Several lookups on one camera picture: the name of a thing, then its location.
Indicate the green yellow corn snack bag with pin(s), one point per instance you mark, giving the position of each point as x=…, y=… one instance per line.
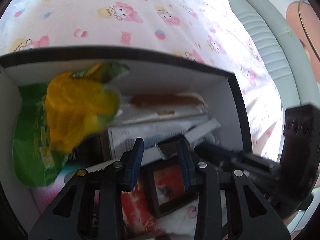
x=57, y=117

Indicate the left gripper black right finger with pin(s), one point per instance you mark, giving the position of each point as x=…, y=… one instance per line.
x=230, y=206

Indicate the black square frame case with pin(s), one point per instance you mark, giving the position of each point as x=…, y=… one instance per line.
x=164, y=189

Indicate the pink cartoon print blanket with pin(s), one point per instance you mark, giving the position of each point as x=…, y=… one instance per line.
x=205, y=31

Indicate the red portrait card packet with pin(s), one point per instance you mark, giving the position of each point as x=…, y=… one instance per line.
x=137, y=217

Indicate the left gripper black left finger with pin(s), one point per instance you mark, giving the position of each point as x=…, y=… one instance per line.
x=89, y=205

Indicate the grey padded headboard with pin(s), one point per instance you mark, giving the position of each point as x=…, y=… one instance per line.
x=282, y=52

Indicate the black cardboard storage box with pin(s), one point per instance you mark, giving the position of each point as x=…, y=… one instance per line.
x=150, y=73

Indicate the white fluffy plush toy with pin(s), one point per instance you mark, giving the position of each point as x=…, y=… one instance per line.
x=181, y=224

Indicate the round pink wall decoration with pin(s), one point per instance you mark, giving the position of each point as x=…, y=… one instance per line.
x=305, y=23

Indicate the white smart watch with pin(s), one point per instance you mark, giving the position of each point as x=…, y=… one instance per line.
x=163, y=150

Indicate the phone case in packaging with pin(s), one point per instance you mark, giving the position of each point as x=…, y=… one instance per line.
x=122, y=138

